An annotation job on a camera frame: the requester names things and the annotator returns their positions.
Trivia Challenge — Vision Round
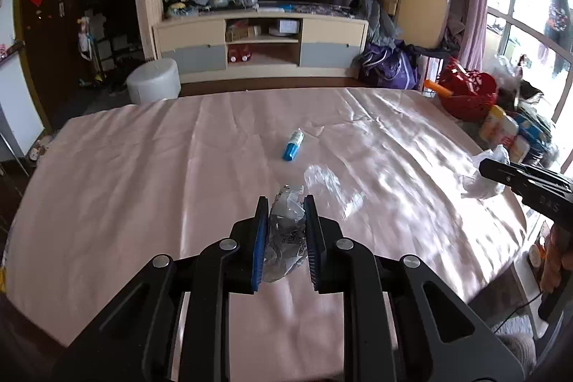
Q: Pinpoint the foil wrapper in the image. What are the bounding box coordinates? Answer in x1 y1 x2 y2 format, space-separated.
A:
262 185 308 283

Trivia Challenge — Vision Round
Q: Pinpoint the person right hand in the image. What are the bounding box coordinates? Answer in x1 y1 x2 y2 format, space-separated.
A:
540 225 572 293

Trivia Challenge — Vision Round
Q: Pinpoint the blue white small bottle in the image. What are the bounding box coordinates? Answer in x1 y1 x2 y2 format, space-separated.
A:
283 129 304 162

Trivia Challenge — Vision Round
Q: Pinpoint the red gift basket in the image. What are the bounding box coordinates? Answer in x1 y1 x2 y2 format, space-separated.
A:
438 57 497 122

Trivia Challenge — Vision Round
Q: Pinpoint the pink satin tablecloth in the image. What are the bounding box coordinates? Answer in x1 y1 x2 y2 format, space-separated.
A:
3 88 528 381

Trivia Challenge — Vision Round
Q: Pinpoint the purple bag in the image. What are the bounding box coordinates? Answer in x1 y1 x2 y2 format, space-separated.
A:
356 42 420 90

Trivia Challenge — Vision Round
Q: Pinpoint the white round stool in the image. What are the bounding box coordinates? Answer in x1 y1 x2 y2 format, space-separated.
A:
126 58 180 105

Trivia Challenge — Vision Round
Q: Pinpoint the beige tv cabinet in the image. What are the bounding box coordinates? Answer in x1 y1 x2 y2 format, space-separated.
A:
153 11 368 83

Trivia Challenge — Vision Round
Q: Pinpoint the dark brown door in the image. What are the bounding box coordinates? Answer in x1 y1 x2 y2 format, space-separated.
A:
18 0 83 132

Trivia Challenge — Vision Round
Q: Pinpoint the orange stick handle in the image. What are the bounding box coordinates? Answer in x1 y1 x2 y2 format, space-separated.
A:
423 79 453 98

